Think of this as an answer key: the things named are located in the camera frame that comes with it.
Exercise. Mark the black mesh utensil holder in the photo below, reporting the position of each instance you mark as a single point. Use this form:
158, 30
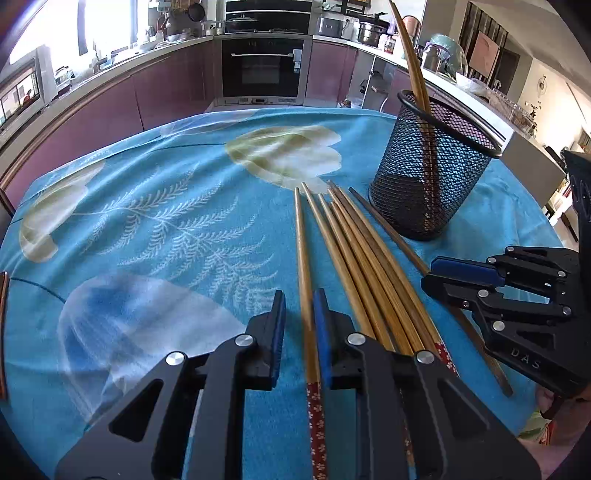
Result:
406, 203

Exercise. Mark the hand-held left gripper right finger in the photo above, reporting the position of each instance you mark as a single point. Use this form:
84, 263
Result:
322, 337

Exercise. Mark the person's right forearm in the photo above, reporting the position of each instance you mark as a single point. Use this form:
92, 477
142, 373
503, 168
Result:
554, 461

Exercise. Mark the wok with glass lid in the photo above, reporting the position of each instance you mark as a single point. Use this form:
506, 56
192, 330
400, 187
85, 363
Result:
241, 22

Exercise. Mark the wall fan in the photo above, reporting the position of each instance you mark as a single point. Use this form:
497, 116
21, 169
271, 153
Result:
543, 84

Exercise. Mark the person's right hand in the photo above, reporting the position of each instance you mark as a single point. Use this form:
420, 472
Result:
575, 422

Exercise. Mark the blue floral tablecloth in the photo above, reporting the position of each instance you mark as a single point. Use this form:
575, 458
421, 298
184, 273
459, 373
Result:
184, 240

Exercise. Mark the dark brown wooden chopstick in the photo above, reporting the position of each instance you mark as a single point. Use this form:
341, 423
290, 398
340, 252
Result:
390, 230

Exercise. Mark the black built-in oven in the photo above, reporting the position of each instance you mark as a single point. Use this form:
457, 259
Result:
261, 69

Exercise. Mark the kitchen window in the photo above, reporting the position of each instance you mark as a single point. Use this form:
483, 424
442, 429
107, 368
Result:
55, 27

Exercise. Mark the white kitchen counter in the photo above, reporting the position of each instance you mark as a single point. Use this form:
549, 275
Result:
526, 157

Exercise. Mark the pink picture board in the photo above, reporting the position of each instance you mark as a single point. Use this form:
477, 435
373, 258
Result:
485, 50

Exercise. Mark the black range hood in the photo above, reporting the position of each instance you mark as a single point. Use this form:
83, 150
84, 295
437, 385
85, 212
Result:
270, 14

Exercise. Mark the hanging black frying pan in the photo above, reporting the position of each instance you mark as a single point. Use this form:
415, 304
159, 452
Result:
196, 11

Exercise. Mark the purple kitchen cabinets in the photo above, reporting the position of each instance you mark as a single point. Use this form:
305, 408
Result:
161, 87

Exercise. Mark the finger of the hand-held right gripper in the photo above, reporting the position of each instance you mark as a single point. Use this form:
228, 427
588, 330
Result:
508, 318
461, 270

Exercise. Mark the teal glass dome cover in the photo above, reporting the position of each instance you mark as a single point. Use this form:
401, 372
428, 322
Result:
455, 53

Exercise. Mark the silver box appliance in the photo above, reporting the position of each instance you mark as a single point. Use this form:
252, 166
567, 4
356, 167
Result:
329, 26

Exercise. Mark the steel kettle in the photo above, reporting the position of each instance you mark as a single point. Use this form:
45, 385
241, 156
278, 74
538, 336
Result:
435, 57

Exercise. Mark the clear plastic container rack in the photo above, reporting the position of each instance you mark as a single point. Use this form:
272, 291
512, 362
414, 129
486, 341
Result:
510, 110

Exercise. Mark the stainless steel pot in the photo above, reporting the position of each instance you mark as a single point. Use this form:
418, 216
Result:
371, 33

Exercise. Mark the pink pitcher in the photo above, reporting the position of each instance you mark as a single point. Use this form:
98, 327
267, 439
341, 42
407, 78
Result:
411, 27

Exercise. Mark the pale green bag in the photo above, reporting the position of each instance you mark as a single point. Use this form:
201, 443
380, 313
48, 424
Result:
535, 424

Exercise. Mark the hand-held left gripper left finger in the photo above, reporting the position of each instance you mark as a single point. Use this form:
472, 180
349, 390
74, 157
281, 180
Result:
277, 337

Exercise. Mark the microwave oven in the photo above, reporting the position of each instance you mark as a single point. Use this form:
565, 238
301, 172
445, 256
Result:
21, 97

